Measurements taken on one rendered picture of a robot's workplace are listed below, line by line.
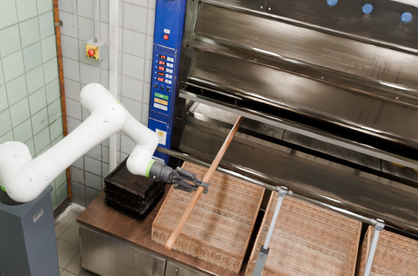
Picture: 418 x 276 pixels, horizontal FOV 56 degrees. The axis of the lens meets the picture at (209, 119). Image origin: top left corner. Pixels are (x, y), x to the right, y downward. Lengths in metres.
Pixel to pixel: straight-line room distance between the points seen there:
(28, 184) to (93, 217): 1.05
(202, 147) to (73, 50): 1.02
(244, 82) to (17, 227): 1.31
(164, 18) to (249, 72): 0.55
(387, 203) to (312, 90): 0.81
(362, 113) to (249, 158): 0.72
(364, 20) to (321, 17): 0.20
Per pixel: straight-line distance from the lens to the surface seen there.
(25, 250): 1.98
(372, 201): 2.50
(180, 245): 2.39
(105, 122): 1.56
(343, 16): 2.02
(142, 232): 2.51
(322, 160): 2.35
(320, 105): 2.17
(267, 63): 2.13
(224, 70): 2.21
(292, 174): 2.44
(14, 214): 1.82
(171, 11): 2.18
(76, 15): 2.55
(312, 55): 2.06
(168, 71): 2.31
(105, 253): 2.70
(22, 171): 1.61
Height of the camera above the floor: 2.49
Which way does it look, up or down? 33 degrees down
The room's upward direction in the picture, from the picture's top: 9 degrees clockwise
